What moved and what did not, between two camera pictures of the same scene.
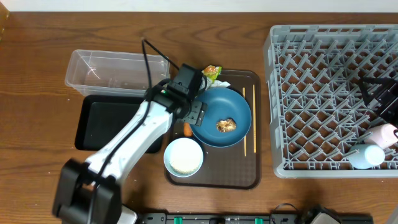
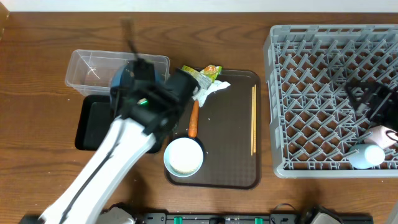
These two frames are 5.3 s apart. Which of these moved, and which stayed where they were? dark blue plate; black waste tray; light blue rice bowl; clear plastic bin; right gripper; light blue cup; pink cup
Moved: dark blue plate; right gripper
Stayed: light blue rice bowl; clear plastic bin; light blue cup; black waste tray; pink cup
